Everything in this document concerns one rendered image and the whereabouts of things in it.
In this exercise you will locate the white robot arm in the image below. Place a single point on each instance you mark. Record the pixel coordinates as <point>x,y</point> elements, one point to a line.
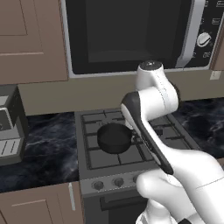
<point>186,172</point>

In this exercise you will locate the grey gas stove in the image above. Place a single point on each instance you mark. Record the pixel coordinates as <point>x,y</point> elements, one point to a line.
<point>99,163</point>

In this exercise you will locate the grey stove knob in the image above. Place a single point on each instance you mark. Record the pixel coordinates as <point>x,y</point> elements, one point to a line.
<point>136,178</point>
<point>97,185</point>
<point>118,182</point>

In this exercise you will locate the black frying pan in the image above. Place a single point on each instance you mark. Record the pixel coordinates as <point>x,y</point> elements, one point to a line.
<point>113,138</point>

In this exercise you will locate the black microwave oven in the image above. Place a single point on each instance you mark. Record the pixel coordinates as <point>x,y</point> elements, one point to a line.
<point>122,32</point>

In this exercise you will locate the dark oven door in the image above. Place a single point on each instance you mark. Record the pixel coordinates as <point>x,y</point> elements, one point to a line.
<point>93,213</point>

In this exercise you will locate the white microwave dial knob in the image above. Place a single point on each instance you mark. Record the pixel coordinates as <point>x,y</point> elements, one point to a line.
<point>204,39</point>

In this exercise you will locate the brown base cupboard door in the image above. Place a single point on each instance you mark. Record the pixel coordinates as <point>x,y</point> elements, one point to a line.
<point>35,207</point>

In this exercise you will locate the brown wall cupboard door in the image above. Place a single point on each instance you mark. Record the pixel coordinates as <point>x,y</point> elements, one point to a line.
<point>32,40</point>

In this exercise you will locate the white wall socket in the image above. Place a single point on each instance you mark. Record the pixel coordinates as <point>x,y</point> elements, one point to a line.
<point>215,75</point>

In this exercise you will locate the brown wall cupboard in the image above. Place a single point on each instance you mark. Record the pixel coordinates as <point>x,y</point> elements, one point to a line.
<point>219,55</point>

